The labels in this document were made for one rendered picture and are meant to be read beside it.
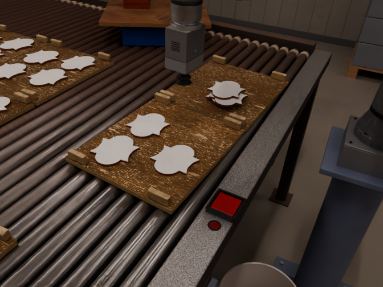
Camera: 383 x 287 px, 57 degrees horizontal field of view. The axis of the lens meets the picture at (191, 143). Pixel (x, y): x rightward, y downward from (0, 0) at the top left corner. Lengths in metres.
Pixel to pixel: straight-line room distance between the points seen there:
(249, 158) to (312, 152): 1.72
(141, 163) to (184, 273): 0.34
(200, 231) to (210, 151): 0.27
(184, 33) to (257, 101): 0.51
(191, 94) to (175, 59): 0.41
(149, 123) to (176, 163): 0.21
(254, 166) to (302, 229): 1.18
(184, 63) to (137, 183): 0.32
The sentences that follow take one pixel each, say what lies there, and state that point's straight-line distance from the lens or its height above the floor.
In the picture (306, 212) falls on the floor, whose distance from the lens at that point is 2.26.
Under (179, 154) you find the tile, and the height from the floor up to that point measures 0.94.
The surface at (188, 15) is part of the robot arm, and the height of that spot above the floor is 1.31.
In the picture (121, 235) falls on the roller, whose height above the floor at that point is 0.92.
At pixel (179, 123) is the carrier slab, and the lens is 1.12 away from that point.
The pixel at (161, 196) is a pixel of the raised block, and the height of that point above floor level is 0.96.
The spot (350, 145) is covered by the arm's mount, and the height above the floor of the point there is 0.95.
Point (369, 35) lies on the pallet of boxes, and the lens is 3.93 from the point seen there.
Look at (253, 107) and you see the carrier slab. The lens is 1.25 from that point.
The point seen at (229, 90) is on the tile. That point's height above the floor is 0.97.
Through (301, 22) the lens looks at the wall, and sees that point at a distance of 4.96.
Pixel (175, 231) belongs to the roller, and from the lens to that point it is 0.82.
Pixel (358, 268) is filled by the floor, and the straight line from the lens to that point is 2.10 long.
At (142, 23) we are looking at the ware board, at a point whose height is 1.04.
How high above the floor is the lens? 1.55
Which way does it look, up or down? 36 degrees down
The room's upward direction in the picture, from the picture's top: 3 degrees clockwise
